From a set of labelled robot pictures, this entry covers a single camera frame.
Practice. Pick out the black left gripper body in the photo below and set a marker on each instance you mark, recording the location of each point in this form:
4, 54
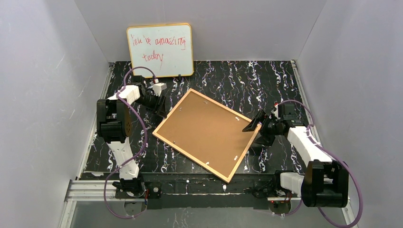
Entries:
156, 102

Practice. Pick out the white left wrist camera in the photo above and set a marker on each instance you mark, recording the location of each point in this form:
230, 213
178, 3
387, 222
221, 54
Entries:
158, 88

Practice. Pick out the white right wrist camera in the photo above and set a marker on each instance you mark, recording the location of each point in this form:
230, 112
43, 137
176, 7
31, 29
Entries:
274, 112

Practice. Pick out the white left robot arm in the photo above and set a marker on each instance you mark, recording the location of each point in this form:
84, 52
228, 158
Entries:
114, 125

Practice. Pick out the light wooden picture frame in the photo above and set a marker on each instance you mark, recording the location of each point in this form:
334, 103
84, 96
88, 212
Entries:
160, 133

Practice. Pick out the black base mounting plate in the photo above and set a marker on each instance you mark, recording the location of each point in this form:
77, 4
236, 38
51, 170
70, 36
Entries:
229, 201

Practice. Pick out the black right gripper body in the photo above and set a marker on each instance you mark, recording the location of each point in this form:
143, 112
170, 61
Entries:
263, 122

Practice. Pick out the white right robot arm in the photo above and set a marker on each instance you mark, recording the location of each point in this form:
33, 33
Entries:
325, 181

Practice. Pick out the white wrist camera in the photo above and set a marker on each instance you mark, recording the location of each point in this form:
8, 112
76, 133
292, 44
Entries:
158, 88
274, 112

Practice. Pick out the aluminium front rail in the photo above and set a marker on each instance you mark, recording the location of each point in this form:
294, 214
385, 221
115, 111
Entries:
162, 185

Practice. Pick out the orange rimmed whiteboard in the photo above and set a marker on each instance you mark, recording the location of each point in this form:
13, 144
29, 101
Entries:
163, 50

